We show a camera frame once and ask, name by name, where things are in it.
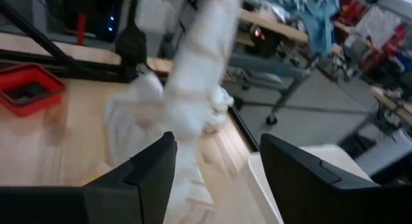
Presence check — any black computer with blue lights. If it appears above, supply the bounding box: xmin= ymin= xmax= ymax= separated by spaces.
xmin=44 ymin=0 xmax=125 ymax=43

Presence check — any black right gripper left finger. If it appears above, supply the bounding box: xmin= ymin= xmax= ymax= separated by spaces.
xmin=0 ymin=131 xmax=177 ymax=224

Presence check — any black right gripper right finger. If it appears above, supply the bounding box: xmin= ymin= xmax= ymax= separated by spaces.
xmin=259 ymin=133 xmax=412 ymax=224

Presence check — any wooden workbench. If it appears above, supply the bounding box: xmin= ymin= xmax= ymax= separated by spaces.
xmin=227 ymin=8 xmax=315 ymax=126

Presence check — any blue grey fabric cover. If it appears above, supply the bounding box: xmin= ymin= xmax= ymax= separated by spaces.
xmin=260 ymin=0 xmax=342 ymax=54

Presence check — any white striped towel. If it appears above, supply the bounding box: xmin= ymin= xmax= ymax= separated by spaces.
xmin=102 ymin=0 xmax=243 ymax=215

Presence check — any cluttered storage rack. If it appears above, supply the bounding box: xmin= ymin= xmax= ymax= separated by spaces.
xmin=331 ymin=0 xmax=412 ymax=89

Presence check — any white perforated plastic basket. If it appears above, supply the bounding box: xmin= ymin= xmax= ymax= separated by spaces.
xmin=244 ymin=145 xmax=374 ymax=224

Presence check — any red black camera block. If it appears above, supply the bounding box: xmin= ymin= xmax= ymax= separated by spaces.
xmin=0 ymin=62 xmax=67 ymax=118

